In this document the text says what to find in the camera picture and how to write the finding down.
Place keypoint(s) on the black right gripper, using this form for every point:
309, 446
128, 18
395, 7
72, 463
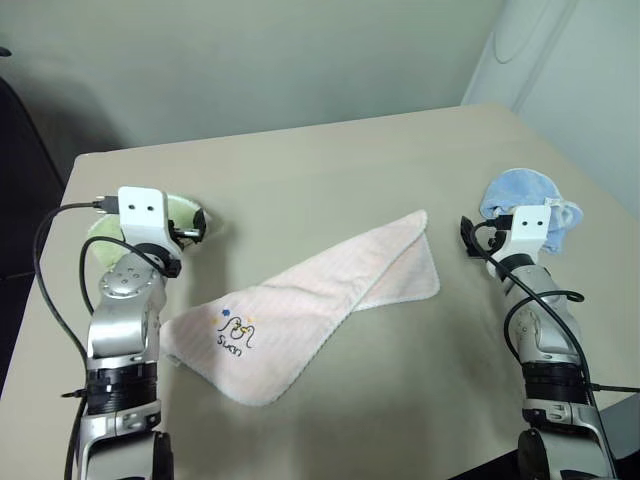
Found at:
496, 239

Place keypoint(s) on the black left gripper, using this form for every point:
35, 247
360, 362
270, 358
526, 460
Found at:
181, 233

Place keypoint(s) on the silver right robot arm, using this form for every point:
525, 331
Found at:
545, 330

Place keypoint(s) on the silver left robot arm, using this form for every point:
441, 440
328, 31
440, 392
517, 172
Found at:
120, 320

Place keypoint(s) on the light green cloth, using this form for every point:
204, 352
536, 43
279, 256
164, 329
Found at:
181, 207

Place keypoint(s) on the blue cloth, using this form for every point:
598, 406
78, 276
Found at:
520, 187

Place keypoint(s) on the pink embroidered towel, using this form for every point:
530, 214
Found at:
310, 295

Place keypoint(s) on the black chair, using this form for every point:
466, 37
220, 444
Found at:
25, 190

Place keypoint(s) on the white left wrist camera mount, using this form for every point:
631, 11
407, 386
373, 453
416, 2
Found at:
142, 210

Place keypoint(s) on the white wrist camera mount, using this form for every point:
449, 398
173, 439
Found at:
142, 210
530, 227

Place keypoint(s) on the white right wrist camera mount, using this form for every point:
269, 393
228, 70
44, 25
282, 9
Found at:
530, 227

